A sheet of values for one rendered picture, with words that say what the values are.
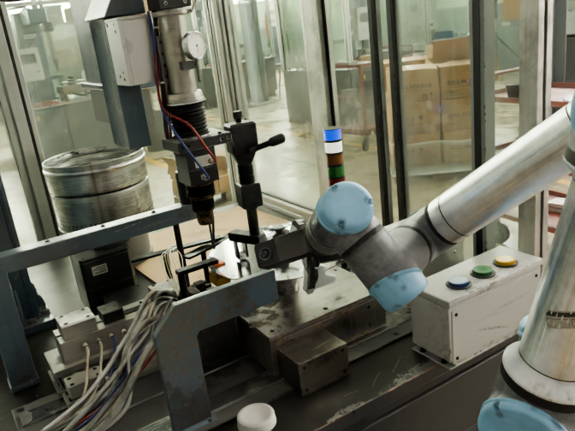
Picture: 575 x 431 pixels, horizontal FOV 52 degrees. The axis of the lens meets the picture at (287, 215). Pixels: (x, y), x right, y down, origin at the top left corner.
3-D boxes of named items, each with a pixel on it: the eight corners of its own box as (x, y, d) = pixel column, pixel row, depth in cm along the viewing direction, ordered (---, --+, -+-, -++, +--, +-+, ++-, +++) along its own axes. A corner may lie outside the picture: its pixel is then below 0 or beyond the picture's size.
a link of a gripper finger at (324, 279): (336, 299, 112) (340, 267, 106) (306, 305, 111) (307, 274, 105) (331, 286, 114) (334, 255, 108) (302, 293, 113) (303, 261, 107)
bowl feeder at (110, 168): (146, 237, 214) (126, 138, 202) (179, 260, 189) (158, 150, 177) (59, 262, 199) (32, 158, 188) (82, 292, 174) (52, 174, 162)
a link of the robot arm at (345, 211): (348, 246, 80) (309, 197, 81) (332, 263, 90) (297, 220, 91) (391, 213, 82) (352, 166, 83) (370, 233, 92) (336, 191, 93)
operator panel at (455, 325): (500, 304, 139) (500, 245, 134) (542, 321, 130) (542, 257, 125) (411, 349, 125) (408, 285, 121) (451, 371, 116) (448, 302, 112)
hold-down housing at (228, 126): (259, 201, 127) (246, 107, 120) (267, 207, 122) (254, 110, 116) (235, 208, 125) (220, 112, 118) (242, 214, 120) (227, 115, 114)
